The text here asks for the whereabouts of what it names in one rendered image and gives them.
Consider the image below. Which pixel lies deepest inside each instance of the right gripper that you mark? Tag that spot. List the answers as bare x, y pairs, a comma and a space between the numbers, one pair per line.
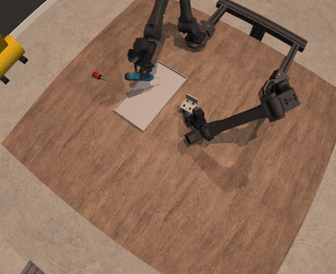
143, 67

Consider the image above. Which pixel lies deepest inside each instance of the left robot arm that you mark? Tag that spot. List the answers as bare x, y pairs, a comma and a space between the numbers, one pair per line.
273, 106

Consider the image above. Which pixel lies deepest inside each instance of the beige metal bracket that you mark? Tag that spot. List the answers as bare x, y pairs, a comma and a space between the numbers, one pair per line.
189, 104

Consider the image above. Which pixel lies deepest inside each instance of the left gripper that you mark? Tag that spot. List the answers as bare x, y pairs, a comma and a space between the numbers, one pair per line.
188, 118

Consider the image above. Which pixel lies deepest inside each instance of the blue screwdriver barrel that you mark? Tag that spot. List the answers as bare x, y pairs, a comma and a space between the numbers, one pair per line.
136, 76

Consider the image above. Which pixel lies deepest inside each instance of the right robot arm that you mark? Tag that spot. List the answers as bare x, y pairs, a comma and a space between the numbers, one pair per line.
141, 46

